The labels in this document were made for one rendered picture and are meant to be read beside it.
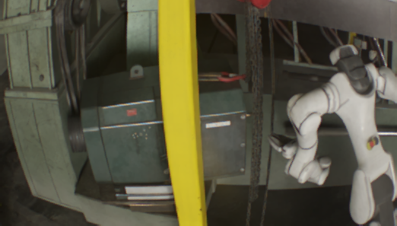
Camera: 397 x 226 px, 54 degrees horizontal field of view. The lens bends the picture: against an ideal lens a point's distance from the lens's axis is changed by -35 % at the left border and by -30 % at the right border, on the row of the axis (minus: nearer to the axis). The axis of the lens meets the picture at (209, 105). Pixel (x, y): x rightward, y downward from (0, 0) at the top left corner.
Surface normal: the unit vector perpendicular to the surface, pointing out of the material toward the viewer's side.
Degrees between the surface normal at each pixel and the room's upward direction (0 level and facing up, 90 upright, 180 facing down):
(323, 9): 90
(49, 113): 90
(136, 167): 90
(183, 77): 90
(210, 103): 45
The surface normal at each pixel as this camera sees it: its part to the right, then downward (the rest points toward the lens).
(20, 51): -0.18, 0.51
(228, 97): 0.09, -0.26
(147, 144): 0.17, 0.49
